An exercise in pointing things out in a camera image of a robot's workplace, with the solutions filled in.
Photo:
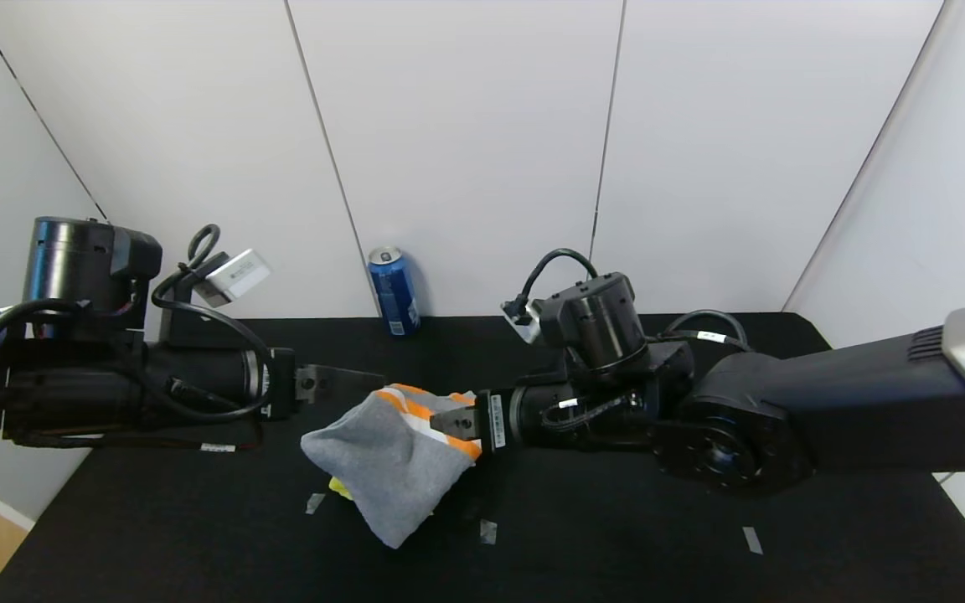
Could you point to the yellow towel with black trim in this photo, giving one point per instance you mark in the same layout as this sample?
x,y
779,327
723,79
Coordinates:
x,y
340,488

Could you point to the clear tape piece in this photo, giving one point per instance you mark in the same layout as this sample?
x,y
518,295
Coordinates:
x,y
488,532
315,502
750,540

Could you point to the grey towel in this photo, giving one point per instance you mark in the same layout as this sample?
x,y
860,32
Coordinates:
x,y
390,469

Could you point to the blue drink can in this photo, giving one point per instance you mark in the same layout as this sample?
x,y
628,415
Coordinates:
x,y
394,293

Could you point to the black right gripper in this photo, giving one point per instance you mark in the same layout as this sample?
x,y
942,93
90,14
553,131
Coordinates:
x,y
497,421

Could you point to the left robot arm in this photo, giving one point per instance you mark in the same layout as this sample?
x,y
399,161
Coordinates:
x,y
55,335

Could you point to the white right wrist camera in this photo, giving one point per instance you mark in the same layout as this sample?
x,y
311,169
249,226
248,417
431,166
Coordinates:
x,y
523,322

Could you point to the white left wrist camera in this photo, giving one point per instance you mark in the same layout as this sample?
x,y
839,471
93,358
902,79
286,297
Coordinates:
x,y
235,276

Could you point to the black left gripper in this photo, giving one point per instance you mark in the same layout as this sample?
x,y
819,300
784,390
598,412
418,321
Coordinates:
x,y
282,383

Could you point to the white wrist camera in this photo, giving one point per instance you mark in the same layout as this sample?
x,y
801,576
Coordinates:
x,y
523,322
235,276

